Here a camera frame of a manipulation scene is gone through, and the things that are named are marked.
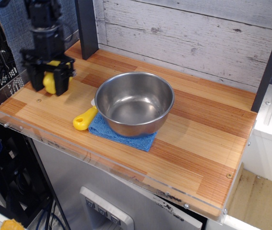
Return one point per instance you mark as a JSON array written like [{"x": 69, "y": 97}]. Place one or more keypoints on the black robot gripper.
[{"x": 49, "y": 45}]

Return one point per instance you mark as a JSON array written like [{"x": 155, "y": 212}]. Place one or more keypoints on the yellow bell pepper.
[{"x": 49, "y": 81}]

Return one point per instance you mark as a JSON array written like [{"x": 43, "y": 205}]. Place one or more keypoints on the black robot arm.
[{"x": 47, "y": 65}]

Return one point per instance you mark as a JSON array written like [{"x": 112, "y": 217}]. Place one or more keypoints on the clear acrylic table guard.
[{"x": 194, "y": 157}]

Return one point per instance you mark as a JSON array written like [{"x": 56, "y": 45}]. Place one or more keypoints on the blue folded cloth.
[{"x": 99, "y": 128}]

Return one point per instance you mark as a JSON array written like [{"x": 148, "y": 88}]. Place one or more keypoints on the stainless steel bowl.
[{"x": 135, "y": 104}]

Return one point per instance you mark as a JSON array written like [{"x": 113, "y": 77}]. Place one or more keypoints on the silver cabinet with buttons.
[{"x": 86, "y": 195}]

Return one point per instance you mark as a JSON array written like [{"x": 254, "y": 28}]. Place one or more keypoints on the yellow handled knife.
[{"x": 82, "y": 121}]

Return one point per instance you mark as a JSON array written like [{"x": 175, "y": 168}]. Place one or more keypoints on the dark left frame post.
[{"x": 87, "y": 27}]

